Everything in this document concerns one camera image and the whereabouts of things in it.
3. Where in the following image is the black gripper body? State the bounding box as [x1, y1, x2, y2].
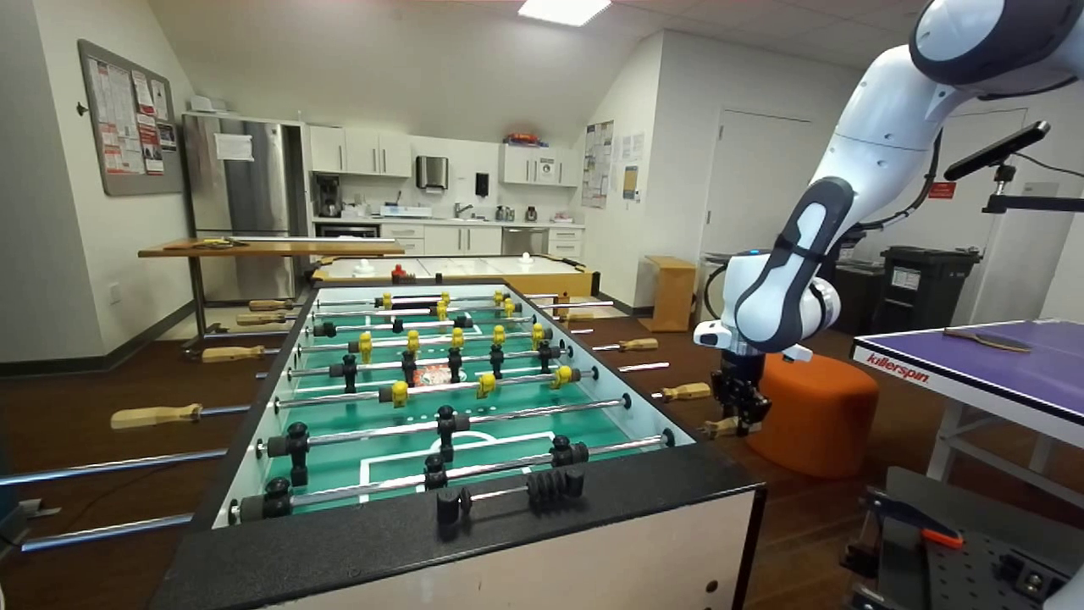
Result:
[711, 350, 776, 402]

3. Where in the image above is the black goalie foosball rod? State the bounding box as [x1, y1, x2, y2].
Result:
[14, 410, 762, 555]

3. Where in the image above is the black two-man foosball rod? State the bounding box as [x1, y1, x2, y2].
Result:
[0, 380, 717, 490]

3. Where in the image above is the black five-man foosball rod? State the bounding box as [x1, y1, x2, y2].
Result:
[294, 336, 664, 398]

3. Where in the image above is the black three-man foosball rod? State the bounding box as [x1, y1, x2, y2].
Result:
[309, 303, 629, 340]

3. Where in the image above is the yellow goalie foosball rod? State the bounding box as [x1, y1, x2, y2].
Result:
[248, 288, 572, 315]

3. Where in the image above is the yellow two-man foosball rod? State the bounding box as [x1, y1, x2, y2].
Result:
[233, 294, 571, 333]

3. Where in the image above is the yellow five-man foosball rod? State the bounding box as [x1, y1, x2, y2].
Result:
[199, 322, 600, 365]

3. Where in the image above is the yellow three-man foosball rod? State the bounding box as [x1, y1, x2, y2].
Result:
[108, 355, 673, 434]

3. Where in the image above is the orange round pouf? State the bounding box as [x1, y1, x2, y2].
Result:
[742, 350, 883, 484]

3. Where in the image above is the small black trash bin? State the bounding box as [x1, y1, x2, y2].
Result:
[836, 260, 892, 336]

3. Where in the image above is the black bead score counter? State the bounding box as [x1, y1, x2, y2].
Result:
[433, 464, 591, 543]

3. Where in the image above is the white door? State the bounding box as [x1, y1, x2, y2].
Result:
[702, 110, 835, 310]

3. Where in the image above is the wide black trash bin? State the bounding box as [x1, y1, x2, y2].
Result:
[877, 244, 987, 336]

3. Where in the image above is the dark ping pong paddle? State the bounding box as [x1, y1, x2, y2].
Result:
[943, 327, 1035, 355]

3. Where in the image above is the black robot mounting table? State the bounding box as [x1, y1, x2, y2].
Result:
[839, 464, 1084, 610]

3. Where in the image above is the purple ping pong table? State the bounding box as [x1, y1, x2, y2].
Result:
[852, 315, 1084, 513]

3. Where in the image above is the foosball table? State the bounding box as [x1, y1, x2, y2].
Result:
[149, 278, 773, 610]

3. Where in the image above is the white-top air hockey table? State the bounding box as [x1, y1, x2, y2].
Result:
[309, 255, 595, 303]

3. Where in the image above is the black control box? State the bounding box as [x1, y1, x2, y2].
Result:
[994, 547, 1070, 602]

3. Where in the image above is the white kitchen counter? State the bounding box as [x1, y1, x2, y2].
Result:
[309, 214, 591, 264]

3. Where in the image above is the steel paper towel dispenser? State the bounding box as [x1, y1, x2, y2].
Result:
[414, 154, 455, 194]

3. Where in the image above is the ceiling light panel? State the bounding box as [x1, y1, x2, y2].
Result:
[514, 0, 618, 29]

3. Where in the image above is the black coffee machine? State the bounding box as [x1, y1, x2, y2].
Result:
[312, 172, 346, 220]

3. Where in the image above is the wooden high table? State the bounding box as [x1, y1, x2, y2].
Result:
[136, 234, 406, 343]

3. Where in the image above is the steel refrigerator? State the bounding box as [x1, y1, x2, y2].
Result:
[179, 112, 297, 303]

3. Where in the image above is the white paper note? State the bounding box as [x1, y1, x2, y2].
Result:
[215, 133, 259, 166]

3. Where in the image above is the grey bulletin board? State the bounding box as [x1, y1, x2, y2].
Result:
[74, 36, 185, 199]

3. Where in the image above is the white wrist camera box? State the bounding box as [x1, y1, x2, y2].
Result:
[691, 319, 821, 365]

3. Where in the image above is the small wall poster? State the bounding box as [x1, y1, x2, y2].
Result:
[618, 133, 646, 208]

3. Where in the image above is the orange-handled clamp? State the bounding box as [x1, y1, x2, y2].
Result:
[857, 484, 971, 558]

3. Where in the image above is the large wall poster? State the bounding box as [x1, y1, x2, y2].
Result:
[578, 120, 618, 214]

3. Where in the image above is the white small wall cabinet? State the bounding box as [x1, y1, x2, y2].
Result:
[498, 141, 582, 194]

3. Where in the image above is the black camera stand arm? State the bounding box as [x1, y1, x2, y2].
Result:
[980, 163, 1084, 218]

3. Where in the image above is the black stereo camera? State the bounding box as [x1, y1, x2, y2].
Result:
[943, 115, 1055, 182]

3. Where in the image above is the white double wall cabinet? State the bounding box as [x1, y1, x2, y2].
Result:
[304, 122, 416, 181]

